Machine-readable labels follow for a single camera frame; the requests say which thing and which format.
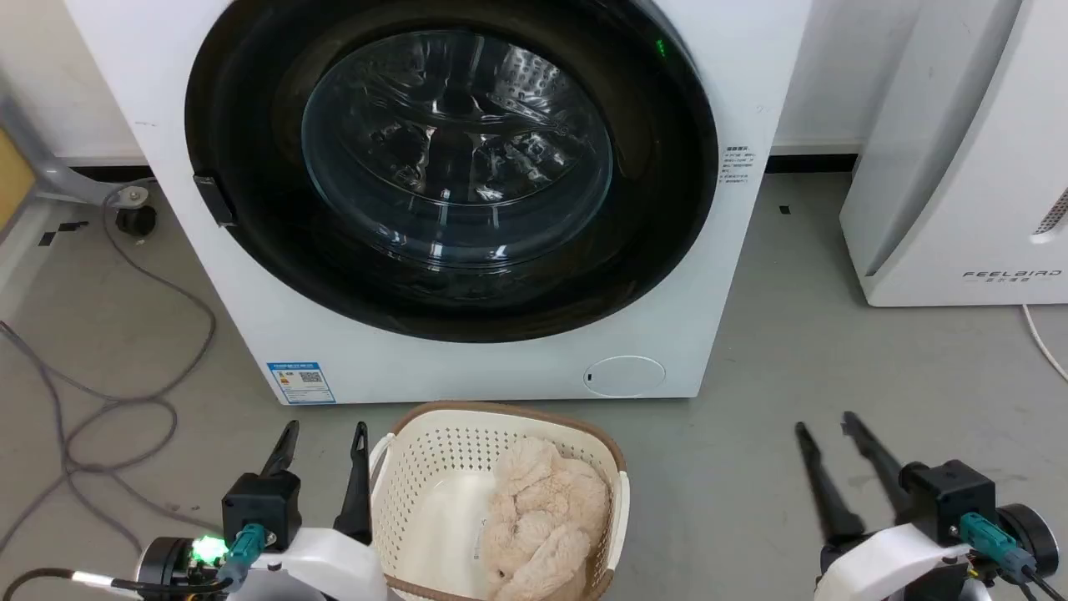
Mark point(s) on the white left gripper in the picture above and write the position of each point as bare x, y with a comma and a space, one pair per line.
334, 568

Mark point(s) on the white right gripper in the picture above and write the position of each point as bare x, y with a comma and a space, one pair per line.
884, 563

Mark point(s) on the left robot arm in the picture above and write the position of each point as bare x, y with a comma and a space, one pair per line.
158, 563

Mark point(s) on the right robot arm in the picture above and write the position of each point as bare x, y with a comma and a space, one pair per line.
1035, 534

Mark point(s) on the white front-load washing machine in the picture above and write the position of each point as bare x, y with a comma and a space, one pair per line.
209, 284

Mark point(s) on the black round washer door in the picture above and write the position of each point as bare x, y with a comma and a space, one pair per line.
250, 83

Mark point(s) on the blue energy label sticker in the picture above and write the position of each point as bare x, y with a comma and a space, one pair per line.
300, 382

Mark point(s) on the cream perforated laundry basket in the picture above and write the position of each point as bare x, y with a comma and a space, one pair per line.
434, 467

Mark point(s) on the beige fluffy towel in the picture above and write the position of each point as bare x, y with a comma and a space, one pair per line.
542, 509

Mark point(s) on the round white filter cover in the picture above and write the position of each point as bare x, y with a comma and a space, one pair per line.
624, 376

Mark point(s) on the black caster wheel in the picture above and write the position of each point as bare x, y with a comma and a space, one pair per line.
136, 219

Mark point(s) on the white Feelbird appliance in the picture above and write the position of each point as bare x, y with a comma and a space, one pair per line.
959, 167

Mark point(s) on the small text label sticker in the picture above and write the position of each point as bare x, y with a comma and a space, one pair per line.
738, 164

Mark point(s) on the black floor tape pieces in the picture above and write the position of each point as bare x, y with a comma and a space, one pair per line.
62, 229

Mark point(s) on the grey wheeled stand leg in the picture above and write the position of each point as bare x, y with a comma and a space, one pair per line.
50, 171

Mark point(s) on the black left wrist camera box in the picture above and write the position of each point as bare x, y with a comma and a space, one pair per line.
263, 501

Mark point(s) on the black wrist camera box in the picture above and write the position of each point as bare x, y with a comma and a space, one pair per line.
263, 501
947, 492

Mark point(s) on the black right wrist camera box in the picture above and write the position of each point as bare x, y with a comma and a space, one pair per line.
947, 492

